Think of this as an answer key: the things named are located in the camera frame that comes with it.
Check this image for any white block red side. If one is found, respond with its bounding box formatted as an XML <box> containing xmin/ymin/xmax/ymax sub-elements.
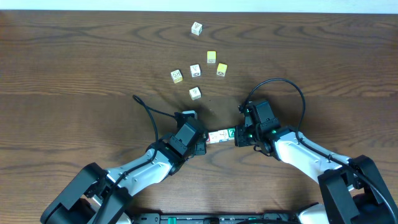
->
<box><xmin>218</xmin><ymin>129</ymin><xmax>229</xmax><ymax>142</ymax></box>

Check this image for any green Z letter block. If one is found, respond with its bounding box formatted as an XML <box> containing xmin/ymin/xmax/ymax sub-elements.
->
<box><xmin>227</xmin><ymin>128</ymin><xmax>236</xmax><ymax>141</ymax></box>

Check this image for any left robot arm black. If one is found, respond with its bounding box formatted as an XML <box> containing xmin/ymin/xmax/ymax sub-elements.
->
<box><xmin>40</xmin><ymin>123</ymin><xmax>208</xmax><ymax>223</ymax></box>

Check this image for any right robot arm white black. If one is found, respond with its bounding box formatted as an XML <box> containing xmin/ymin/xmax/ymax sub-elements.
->
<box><xmin>234</xmin><ymin>125</ymin><xmax>397</xmax><ymax>223</ymax></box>

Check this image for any white block green side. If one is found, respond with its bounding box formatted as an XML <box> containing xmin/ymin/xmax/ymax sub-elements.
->
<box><xmin>189</xmin><ymin>87</ymin><xmax>201</xmax><ymax>100</ymax></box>

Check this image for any white block yellow side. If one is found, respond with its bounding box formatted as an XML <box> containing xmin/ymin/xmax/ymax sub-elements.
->
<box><xmin>170</xmin><ymin>70</ymin><xmax>183</xmax><ymax>83</ymax></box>

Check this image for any yellow block with black mark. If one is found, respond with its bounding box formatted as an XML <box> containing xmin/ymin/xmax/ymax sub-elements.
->
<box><xmin>216</xmin><ymin>63</ymin><xmax>228</xmax><ymax>77</ymax></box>

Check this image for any yellow block upper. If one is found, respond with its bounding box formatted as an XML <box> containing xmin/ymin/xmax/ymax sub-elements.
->
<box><xmin>206</xmin><ymin>51</ymin><xmax>216</xmax><ymax>63</ymax></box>

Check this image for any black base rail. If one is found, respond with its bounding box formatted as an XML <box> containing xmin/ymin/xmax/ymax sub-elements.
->
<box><xmin>131</xmin><ymin>212</ymin><xmax>300</xmax><ymax>224</ymax></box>

